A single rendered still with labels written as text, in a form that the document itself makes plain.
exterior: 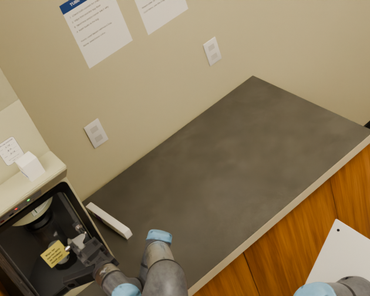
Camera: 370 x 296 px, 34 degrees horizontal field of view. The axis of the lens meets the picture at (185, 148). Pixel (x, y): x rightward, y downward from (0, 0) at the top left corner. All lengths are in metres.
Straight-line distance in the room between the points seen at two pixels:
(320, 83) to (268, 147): 0.91
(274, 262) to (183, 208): 0.40
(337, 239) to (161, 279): 0.60
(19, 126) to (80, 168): 0.74
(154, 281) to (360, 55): 2.26
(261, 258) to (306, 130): 0.55
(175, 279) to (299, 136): 1.14
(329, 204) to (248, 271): 0.43
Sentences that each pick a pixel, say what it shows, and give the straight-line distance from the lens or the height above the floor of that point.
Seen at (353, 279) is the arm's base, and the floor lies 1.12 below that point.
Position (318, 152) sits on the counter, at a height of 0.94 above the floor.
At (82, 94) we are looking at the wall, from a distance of 2.37.
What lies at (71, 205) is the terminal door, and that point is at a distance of 1.99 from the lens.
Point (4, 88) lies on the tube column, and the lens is 1.74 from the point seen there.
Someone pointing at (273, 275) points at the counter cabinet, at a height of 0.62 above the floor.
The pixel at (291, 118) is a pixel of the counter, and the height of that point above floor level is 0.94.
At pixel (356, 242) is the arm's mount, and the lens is 1.78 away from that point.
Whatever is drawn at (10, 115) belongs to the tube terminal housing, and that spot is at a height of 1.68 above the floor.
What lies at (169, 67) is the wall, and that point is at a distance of 2.55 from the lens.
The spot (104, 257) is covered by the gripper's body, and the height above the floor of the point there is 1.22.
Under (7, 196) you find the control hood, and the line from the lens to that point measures 1.80.
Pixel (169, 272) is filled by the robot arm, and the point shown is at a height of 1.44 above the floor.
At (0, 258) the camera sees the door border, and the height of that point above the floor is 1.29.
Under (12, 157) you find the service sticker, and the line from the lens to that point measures 1.83.
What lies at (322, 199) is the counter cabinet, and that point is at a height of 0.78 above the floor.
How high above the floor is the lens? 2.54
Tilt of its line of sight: 39 degrees down
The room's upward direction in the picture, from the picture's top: 22 degrees counter-clockwise
